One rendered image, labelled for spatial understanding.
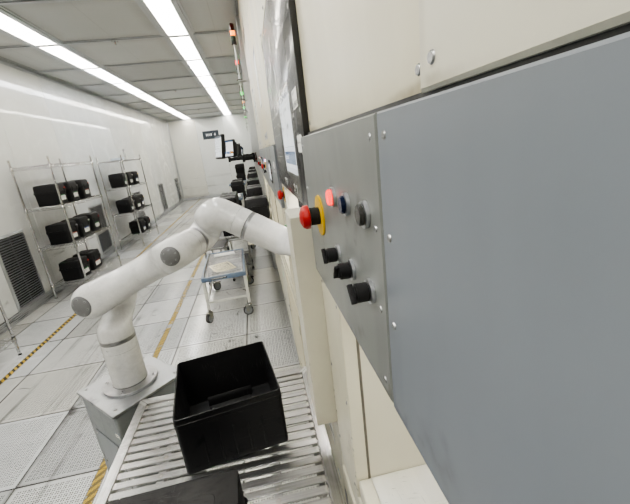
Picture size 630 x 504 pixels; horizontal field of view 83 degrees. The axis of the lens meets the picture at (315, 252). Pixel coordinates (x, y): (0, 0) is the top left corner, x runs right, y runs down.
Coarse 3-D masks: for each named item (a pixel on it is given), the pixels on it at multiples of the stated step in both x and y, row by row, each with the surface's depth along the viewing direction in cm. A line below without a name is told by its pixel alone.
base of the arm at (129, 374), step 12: (108, 348) 125; (120, 348) 126; (132, 348) 129; (108, 360) 126; (120, 360) 127; (132, 360) 129; (120, 372) 128; (132, 372) 130; (144, 372) 134; (156, 372) 138; (108, 384) 133; (120, 384) 129; (132, 384) 130; (144, 384) 131; (108, 396) 127; (120, 396) 126
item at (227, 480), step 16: (192, 480) 79; (208, 480) 78; (224, 480) 78; (144, 496) 76; (160, 496) 76; (176, 496) 76; (192, 496) 75; (208, 496) 75; (224, 496) 74; (240, 496) 77
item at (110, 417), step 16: (160, 368) 142; (176, 368) 140; (96, 384) 136; (160, 384) 131; (96, 400) 127; (112, 400) 126; (128, 400) 125; (96, 416) 130; (112, 416) 117; (128, 416) 122; (96, 432) 136; (112, 432) 124; (160, 432) 133; (112, 448) 129; (128, 480) 130
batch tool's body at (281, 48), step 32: (288, 0) 63; (288, 32) 68; (288, 64) 75; (288, 96) 83; (288, 192) 140; (288, 224) 79; (320, 288) 79; (320, 320) 81; (320, 352) 83; (320, 384) 86; (320, 416) 88
